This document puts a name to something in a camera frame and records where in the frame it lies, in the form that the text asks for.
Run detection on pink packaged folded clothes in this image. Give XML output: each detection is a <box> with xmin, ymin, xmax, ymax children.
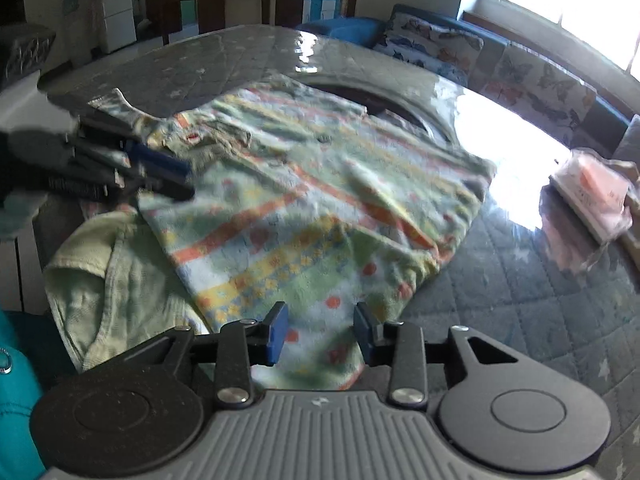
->
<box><xmin>550</xmin><ymin>148</ymin><xmax>638</xmax><ymax>246</ymax></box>

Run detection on grey pillow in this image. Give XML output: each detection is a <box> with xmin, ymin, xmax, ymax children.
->
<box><xmin>612</xmin><ymin>114</ymin><xmax>640</xmax><ymax>168</ymax></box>

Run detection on blue small cabinet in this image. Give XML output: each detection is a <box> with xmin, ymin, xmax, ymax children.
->
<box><xmin>302</xmin><ymin>0</ymin><xmax>343</xmax><ymax>23</ymax></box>

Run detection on colourful patterned baby garment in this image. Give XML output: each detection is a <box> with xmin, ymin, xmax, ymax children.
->
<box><xmin>43</xmin><ymin>71</ymin><xmax>498</xmax><ymax>392</ymax></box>

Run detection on teal fabric bag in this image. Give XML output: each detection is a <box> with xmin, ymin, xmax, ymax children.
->
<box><xmin>0</xmin><ymin>311</ymin><xmax>46</xmax><ymax>480</ymax></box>

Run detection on beige folded cloth pile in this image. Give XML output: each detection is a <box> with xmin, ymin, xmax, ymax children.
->
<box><xmin>570</xmin><ymin>148</ymin><xmax>639</xmax><ymax>245</ymax></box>

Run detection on white refrigerator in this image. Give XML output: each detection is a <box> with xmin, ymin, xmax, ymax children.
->
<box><xmin>100</xmin><ymin>0</ymin><xmax>137</xmax><ymax>54</ymax></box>

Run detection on butterfly print cushion left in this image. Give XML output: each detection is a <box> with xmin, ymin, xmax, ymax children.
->
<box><xmin>373</xmin><ymin>12</ymin><xmax>485</xmax><ymax>87</ymax></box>

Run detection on blue sofa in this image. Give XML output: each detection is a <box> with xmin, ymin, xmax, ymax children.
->
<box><xmin>294</xmin><ymin>3</ymin><xmax>640</xmax><ymax>162</ymax></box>

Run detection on butterfly print cushion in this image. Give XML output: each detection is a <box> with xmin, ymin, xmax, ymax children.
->
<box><xmin>373</xmin><ymin>12</ymin><xmax>485</xmax><ymax>87</ymax></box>
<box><xmin>480</xmin><ymin>42</ymin><xmax>597</xmax><ymax>145</ymax></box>

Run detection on butterfly print cushion right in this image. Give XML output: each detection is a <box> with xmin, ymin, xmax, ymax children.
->
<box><xmin>480</xmin><ymin>42</ymin><xmax>597</xmax><ymax>145</ymax></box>

